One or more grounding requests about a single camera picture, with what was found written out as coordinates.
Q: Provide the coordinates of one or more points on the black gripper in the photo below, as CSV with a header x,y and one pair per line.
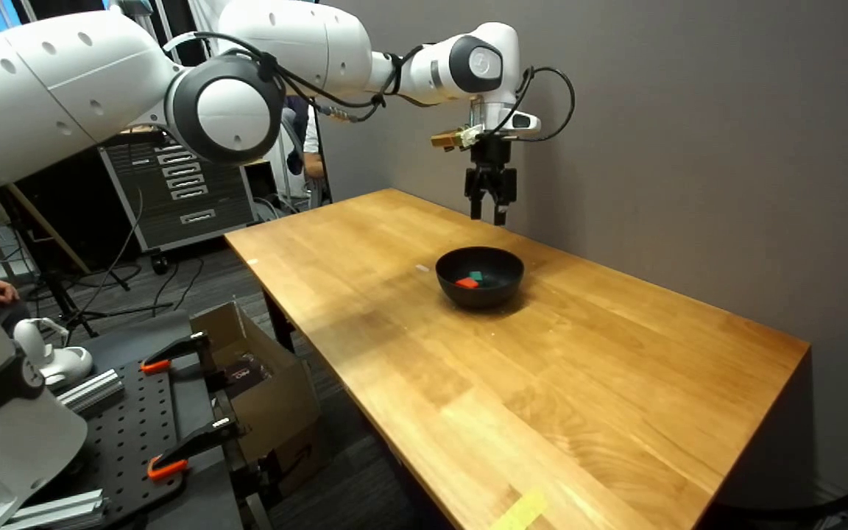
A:
x,y
489,165

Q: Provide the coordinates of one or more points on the green block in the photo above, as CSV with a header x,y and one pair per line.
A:
x,y
480,278

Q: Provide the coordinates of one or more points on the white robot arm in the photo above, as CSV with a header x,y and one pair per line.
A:
x,y
72,88

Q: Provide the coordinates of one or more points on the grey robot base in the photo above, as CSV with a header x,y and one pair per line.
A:
x,y
2,423

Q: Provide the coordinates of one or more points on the black bowl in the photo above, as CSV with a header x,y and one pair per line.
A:
x,y
486,296

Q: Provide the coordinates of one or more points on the small white tape strip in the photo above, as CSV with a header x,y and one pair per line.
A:
x,y
423,265

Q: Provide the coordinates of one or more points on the person in background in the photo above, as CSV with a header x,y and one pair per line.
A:
x,y
309,147

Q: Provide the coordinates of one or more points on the black table leg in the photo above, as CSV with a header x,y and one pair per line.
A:
x,y
281,321

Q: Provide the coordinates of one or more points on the brown cardboard box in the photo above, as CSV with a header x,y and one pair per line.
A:
x,y
271,393

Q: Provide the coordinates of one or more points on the yellow tape strip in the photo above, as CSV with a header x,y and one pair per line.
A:
x,y
521,511

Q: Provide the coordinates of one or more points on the black cabinet with white labels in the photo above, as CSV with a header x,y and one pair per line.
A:
x,y
178,193

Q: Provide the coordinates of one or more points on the black perforated board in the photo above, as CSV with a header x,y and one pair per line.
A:
x,y
134,442

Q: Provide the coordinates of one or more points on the aluminium extrusion bar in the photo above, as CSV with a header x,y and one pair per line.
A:
x,y
56,511
90,390

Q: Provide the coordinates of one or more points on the black tripod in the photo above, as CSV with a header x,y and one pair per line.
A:
x,y
50,265

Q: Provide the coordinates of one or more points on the handheld controller device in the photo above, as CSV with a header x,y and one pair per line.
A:
x,y
50,358

